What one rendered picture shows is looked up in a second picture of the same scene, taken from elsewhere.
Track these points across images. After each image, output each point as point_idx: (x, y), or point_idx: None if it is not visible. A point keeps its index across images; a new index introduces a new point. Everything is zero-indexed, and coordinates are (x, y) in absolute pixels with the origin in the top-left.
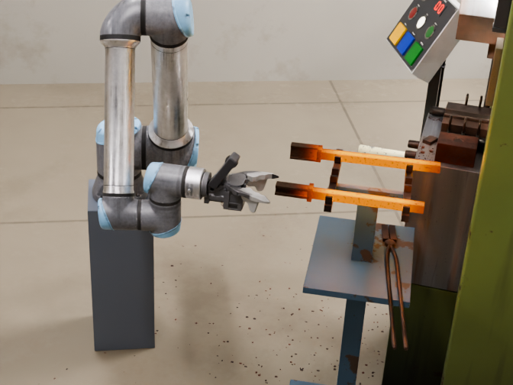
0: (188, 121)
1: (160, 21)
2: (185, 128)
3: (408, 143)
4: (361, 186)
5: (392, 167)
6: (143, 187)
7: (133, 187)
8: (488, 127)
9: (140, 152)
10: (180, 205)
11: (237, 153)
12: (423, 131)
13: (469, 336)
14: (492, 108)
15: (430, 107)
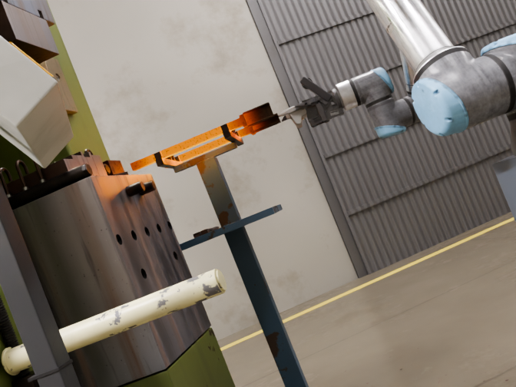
0: (419, 65)
1: None
2: (413, 70)
3: (143, 183)
4: (210, 151)
5: (177, 153)
6: (511, 138)
7: (407, 86)
8: (90, 120)
9: None
10: (368, 112)
11: (301, 79)
12: (117, 175)
13: None
14: (76, 114)
15: (87, 163)
